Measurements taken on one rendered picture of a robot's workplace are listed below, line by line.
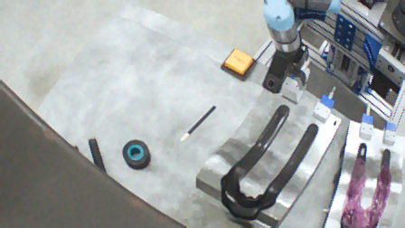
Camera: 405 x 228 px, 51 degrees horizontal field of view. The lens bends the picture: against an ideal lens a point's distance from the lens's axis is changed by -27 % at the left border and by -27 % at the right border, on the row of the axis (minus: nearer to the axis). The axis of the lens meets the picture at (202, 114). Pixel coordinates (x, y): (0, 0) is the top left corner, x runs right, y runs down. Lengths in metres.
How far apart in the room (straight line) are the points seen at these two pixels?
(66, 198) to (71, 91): 1.50
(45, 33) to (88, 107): 1.43
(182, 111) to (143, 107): 0.11
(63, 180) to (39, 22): 2.92
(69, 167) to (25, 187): 0.03
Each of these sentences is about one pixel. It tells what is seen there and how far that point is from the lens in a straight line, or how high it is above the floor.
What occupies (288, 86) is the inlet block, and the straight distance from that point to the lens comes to 1.48.
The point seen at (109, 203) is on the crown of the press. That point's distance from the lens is 0.23.
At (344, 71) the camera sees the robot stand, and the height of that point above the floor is 0.38.
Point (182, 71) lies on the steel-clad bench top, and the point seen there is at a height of 0.80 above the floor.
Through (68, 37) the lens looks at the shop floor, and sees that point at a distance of 2.93.
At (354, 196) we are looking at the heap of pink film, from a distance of 1.42.
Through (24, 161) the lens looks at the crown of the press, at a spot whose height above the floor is 2.00.
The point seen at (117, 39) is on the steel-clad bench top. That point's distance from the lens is 1.79.
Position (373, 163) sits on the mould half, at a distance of 1.53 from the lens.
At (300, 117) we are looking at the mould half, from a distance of 1.51.
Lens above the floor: 2.21
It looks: 62 degrees down
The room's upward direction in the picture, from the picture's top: 6 degrees counter-clockwise
